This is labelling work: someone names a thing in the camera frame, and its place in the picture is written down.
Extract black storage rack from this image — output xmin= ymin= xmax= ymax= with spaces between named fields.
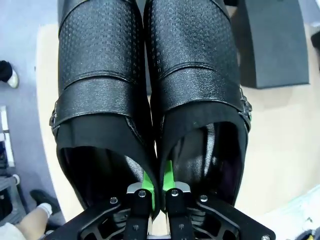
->
xmin=0 ymin=174 xmax=27 ymax=222

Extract white shelf frame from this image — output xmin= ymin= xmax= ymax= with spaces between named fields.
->
xmin=0 ymin=104 xmax=16 ymax=169

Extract black perforated leather buckle shoe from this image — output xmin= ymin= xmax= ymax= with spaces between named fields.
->
xmin=48 ymin=0 xmax=159 ymax=221
xmin=142 ymin=0 xmax=253 ymax=214

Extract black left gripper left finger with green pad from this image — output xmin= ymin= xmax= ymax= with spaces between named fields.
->
xmin=65 ymin=171 xmax=157 ymax=240

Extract dark grey shoe stand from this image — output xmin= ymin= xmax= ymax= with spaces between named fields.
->
xmin=231 ymin=0 xmax=312 ymax=90

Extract bystander foot in white shoe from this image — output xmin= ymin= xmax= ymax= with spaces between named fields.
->
xmin=0 ymin=59 xmax=20 ymax=89

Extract white crumpled plastic sheet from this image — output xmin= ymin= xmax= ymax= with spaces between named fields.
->
xmin=259 ymin=184 xmax=320 ymax=240

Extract bare leg with white sock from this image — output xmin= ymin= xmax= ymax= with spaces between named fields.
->
xmin=14 ymin=202 xmax=54 ymax=240

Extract black sneaker on foot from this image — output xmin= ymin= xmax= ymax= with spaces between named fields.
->
xmin=29 ymin=189 xmax=61 ymax=216

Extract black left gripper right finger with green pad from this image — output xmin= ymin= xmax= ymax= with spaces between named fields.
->
xmin=160 ymin=160 xmax=276 ymax=240

